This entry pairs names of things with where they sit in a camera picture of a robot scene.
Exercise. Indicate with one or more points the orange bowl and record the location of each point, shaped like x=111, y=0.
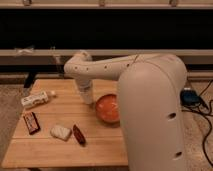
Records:
x=106, y=108

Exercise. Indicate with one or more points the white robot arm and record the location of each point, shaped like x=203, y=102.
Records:
x=148, y=97

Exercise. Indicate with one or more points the white wrapped soap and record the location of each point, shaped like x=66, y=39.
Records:
x=61, y=132

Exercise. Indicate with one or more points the dark chocolate bar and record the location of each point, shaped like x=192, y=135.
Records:
x=31, y=123

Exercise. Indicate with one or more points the blue power adapter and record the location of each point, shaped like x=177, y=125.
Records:
x=189, y=97

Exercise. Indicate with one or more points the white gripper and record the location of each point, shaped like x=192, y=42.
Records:
x=85, y=87

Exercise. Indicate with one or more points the wooden table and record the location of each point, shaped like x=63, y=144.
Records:
x=104, y=143

